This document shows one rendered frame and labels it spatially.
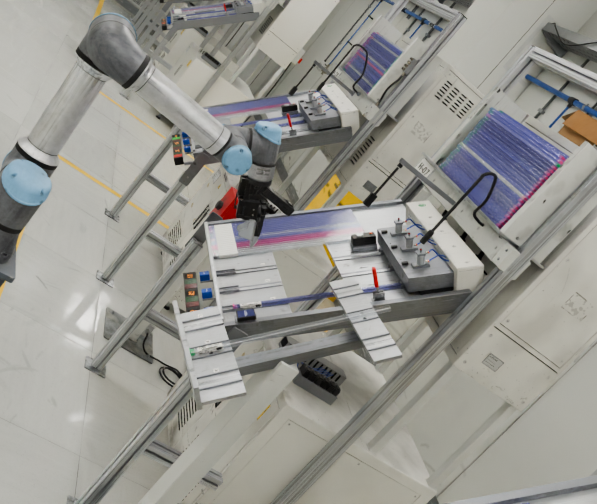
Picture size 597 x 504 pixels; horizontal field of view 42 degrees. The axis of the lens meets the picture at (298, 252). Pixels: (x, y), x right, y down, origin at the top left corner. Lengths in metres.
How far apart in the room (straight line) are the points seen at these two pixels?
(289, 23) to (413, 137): 3.25
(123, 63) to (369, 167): 1.92
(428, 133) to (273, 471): 1.81
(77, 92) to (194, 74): 4.68
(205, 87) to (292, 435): 4.66
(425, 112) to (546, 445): 1.62
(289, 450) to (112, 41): 1.27
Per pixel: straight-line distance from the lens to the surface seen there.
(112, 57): 1.87
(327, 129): 3.51
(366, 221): 2.67
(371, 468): 2.50
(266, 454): 2.39
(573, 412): 3.82
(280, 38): 6.68
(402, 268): 2.24
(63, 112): 2.03
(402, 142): 3.58
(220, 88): 6.71
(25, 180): 1.96
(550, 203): 2.18
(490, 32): 5.48
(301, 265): 3.70
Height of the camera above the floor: 1.50
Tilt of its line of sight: 14 degrees down
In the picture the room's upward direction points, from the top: 41 degrees clockwise
